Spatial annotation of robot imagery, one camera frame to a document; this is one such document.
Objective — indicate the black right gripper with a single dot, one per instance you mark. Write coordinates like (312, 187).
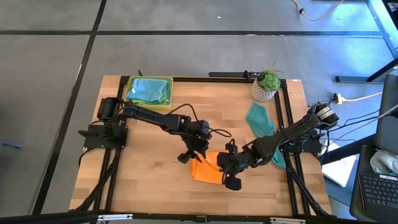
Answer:
(234, 161)

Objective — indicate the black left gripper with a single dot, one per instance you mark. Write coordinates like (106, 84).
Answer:
(196, 141)

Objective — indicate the orange microfiber towel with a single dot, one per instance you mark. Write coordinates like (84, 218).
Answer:
(205, 171)

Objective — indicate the teal microfiber towel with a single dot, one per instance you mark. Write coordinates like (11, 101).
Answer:
(259, 119)

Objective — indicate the turquoise microfiber towel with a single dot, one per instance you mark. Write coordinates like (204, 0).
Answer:
(149, 90)

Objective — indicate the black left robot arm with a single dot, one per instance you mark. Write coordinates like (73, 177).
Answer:
(155, 118)

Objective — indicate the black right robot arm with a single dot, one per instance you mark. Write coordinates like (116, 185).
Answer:
(295, 130)

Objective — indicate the black crossbeam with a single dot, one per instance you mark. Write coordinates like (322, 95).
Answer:
(155, 216)

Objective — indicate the triangle-patterned plant pot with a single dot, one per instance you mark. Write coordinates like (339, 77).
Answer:
(261, 93)

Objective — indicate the yellow-green plastic bin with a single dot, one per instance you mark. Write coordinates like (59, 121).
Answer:
(129, 104)

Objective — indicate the black clamp bar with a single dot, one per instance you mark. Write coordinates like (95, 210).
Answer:
(230, 74)

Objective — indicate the green potted plant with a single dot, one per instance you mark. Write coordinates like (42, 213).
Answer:
(269, 81)

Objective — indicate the small white sticker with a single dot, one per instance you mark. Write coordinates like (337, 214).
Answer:
(296, 80)

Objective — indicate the white notebook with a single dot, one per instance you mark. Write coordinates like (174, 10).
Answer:
(340, 171)

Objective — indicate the black diagonal desk bar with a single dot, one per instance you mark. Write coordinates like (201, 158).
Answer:
(348, 152)

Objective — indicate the yellow-white power plug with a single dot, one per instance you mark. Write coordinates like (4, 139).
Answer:
(338, 99)

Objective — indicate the dark grey laptop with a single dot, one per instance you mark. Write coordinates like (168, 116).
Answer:
(379, 193)

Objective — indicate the pale crumpled cloth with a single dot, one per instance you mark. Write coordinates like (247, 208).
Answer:
(384, 161)

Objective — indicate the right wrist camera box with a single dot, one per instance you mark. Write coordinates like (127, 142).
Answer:
(233, 183)

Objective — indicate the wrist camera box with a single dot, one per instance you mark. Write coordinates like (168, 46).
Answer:
(203, 126)
(233, 183)

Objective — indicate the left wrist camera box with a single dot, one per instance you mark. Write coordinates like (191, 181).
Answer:
(203, 126)

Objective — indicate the silver beam bracket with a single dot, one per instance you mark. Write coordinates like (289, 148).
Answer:
(287, 221)
(115, 217)

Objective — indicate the black aluminium table frame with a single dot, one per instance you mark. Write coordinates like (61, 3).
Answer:
(110, 193)

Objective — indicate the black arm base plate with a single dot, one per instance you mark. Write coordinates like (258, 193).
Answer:
(314, 143)
(102, 142)

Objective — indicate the black desk leg frame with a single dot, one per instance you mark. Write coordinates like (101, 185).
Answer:
(354, 79)

